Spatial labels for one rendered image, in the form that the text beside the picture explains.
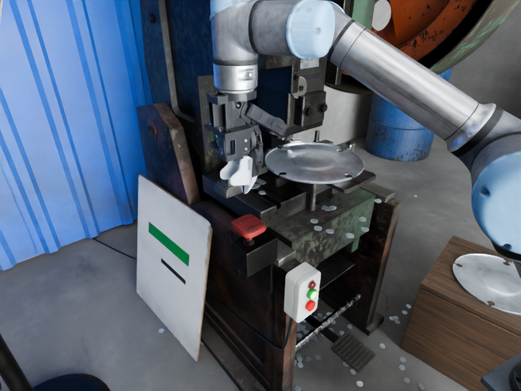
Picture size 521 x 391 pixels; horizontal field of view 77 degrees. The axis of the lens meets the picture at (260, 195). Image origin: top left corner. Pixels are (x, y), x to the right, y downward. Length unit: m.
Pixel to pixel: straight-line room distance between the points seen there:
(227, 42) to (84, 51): 1.36
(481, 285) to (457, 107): 0.88
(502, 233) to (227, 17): 0.48
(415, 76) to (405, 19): 0.61
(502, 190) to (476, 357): 0.99
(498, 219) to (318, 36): 0.33
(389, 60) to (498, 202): 0.28
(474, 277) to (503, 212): 0.92
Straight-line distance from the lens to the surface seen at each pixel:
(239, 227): 0.73
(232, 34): 0.56
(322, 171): 0.93
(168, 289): 1.43
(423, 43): 1.15
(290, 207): 0.96
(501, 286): 1.42
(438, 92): 0.62
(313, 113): 0.96
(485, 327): 1.33
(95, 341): 1.61
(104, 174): 2.04
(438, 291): 1.30
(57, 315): 1.79
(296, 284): 0.80
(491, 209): 0.50
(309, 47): 0.51
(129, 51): 1.93
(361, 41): 0.62
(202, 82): 1.04
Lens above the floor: 1.18
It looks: 30 degrees down
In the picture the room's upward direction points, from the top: straight up
